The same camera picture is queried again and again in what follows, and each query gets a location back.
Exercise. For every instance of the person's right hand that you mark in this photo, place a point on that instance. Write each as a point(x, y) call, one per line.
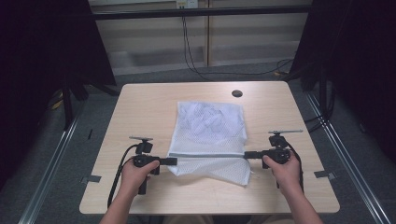
point(285, 175)

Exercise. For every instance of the black curtain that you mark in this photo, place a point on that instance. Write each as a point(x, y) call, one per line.
point(40, 62)
point(358, 62)

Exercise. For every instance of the black horizontal metal bar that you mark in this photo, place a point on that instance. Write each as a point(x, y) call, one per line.
point(202, 12)

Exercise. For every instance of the white mesh laundry bag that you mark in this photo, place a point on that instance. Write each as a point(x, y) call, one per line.
point(208, 137)

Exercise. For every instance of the metal floor rail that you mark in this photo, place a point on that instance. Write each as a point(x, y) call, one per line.
point(49, 174)
point(351, 165)

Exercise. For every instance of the white wall socket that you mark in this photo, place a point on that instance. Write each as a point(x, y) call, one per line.
point(186, 3)

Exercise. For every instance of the grey tape piece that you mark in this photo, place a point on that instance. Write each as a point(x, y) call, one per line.
point(324, 174)
point(91, 179)

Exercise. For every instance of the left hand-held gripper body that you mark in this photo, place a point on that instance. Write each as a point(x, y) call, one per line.
point(143, 160)

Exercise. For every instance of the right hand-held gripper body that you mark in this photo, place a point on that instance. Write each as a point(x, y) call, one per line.
point(278, 154)

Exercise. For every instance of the person's left hand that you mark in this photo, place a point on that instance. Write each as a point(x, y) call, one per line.
point(135, 177)

